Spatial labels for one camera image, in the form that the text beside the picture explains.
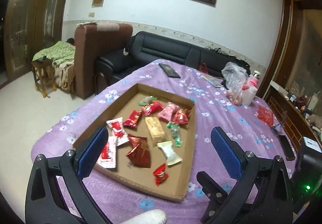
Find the clear plastic bag with food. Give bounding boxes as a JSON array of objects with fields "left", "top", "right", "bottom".
[{"left": 222, "top": 62, "right": 248, "bottom": 106}]

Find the red foil gift bag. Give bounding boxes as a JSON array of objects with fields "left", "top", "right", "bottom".
[{"left": 257, "top": 105, "right": 274, "bottom": 126}]

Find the small red snack packet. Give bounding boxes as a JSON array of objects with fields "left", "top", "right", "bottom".
[{"left": 153, "top": 164, "right": 169, "bottom": 186}]

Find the green blanket on bed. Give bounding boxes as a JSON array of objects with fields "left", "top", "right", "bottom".
[{"left": 32, "top": 41, "right": 76, "bottom": 94}]

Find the pink sleeved thermos bottle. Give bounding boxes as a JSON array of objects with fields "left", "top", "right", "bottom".
[{"left": 248, "top": 70, "right": 261, "bottom": 87}]

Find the brown armchair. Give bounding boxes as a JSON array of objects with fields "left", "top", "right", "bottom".
[{"left": 74, "top": 22, "right": 133, "bottom": 99}]

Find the small wall plaque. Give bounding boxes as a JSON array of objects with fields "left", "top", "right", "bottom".
[{"left": 92, "top": 0, "right": 104, "bottom": 8}]

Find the green candy in box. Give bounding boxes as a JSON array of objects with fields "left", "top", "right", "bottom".
[{"left": 137, "top": 96, "right": 157, "bottom": 106}]

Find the red snack packet in box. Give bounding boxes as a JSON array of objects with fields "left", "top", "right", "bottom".
[{"left": 123, "top": 110, "right": 142, "bottom": 128}]

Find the wooden display cabinet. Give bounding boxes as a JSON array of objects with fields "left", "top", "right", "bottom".
[{"left": 257, "top": 0, "right": 321, "bottom": 149}]

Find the white plastic jar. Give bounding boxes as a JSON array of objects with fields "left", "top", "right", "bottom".
[{"left": 242, "top": 86, "right": 258, "bottom": 106}]

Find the black smartphone on table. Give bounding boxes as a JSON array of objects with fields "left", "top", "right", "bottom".
[{"left": 159, "top": 63, "right": 181, "bottom": 78}]

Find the black leather sofa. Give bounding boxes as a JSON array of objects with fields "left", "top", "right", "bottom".
[{"left": 94, "top": 32, "right": 251, "bottom": 94}]

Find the wooden door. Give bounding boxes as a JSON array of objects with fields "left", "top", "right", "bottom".
[{"left": 4, "top": 0, "right": 66, "bottom": 81}]

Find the green candy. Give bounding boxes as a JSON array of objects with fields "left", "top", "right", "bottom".
[
  {"left": 167, "top": 122, "right": 182, "bottom": 147},
  {"left": 137, "top": 96, "right": 157, "bottom": 106}
]

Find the black tablet right edge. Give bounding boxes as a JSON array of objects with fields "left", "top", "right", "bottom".
[{"left": 278, "top": 135, "right": 296, "bottom": 161}]

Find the cream white snack packet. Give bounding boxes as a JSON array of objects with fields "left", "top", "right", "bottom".
[{"left": 157, "top": 141, "right": 182, "bottom": 166}]

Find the purple floral tablecloth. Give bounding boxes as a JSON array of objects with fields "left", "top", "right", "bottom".
[{"left": 31, "top": 61, "right": 284, "bottom": 223}]

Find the black phone stand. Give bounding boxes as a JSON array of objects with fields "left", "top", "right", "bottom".
[{"left": 270, "top": 111, "right": 287, "bottom": 136}]

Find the white red snack packet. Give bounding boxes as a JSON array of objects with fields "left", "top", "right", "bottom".
[
  {"left": 97, "top": 135, "right": 117, "bottom": 169},
  {"left": 106, "top": 117, "right": 129, "bottom": 147}
]

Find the dark red foil snack packet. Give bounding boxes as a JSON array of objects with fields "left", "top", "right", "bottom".
[{"left": 126, "top": 135, "right": 151, "bottom": 168}]

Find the flat cardboard box tray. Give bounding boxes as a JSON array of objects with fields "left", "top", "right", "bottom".
[{"left": 73, "top": 83, "right": 196, "bottom": 202}]

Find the pink snack packet in box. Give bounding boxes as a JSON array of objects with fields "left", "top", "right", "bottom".
[{"left": 157, "top": 102, "right": 180, "bottom": 122}]

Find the white gloved left hand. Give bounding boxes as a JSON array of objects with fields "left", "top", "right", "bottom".
[{"left": 122, "top": 209, "right": 167, "bottom": 224}]

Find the red patterned packet in box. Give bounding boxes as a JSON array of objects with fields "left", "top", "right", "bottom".
[{"left": 171, "top": 108, "right": 190, "bottom": 125}]

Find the golden beige snack packet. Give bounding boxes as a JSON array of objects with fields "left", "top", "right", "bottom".
[{"left": 145, "top": 117, "right": 167, "bottom": 146}]

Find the wooden stool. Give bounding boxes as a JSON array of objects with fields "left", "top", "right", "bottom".
[{"left": 31, "top": 56, "right": 57, "bottom": 98}]

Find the red candy in box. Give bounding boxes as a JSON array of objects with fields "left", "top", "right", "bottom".
[{"left": 141, "top": 101, "right": 164, "bottom": 116}]

